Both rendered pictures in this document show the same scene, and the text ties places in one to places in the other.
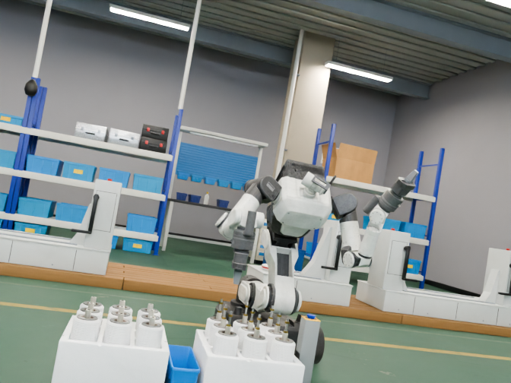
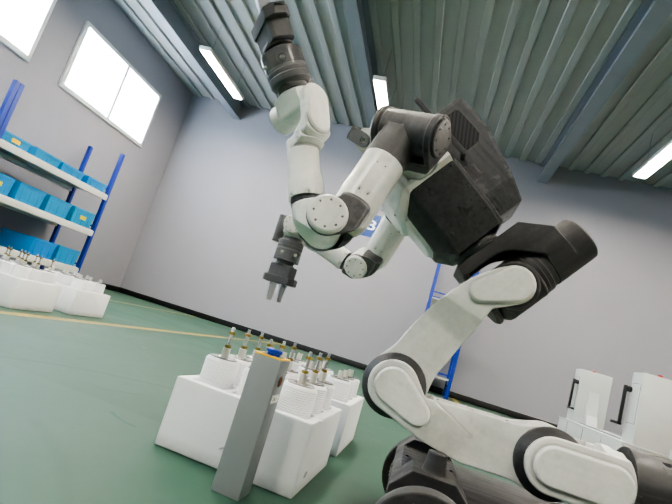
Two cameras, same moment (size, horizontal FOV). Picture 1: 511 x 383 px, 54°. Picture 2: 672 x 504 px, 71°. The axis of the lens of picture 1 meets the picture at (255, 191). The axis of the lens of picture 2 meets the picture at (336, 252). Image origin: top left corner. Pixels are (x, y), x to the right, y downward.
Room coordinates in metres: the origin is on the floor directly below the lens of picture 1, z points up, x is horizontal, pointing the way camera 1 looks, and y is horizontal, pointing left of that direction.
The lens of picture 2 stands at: (2.87, -1.32, 0.40)
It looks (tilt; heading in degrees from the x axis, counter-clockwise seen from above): 10 degrees up; 117
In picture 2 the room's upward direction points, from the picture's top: 17 degrees clockwise
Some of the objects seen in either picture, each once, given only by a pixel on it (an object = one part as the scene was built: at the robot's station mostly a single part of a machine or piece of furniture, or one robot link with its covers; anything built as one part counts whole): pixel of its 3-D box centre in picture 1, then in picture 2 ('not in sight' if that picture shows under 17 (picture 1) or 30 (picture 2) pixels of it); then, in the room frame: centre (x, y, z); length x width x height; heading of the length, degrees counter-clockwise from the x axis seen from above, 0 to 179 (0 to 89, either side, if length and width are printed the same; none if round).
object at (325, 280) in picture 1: (301, 254); not in sight; (4.56, -0.51, 0.45); 0.82 x 0.57 x 0.74; 104
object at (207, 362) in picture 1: (243, 367); (258, 424); (2.14, -0.07, 0.09); 0.39 x 0.39 x 0.18; 13
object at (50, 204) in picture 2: not in sight; (42, 203); (-3.10, 2.18, 0.90); 0.50 x 0.38 x 0.21; 15
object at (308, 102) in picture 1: (296, 149); not in sight; (8.84, -0.59, 2.00); 0.56 x 0.56 x 4.00; 14
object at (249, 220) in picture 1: (249, 225); (290, 233); (1.99, 0.00, 0.69); 0.11 x 0.11 x 0.11; 19
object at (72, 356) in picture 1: (113, 354); (305, 408); (2.02, 0.45, 0.09); 0.39 x 0.39 x 0.18; 13
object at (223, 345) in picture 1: (223, 356); not in sight; (2.00, 0.02, 0.16); 0.10 x 0.10 x 0.18
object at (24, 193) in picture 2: not in sight; (14, 191); (-2.99, 1.77, 0.90); 0.50 x 0.38 x 0.21; 14
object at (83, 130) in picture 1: (92, 134); not in sight; (6.53, 2.23, 1.42); 0.42 x 0.37 x 0.20; 12
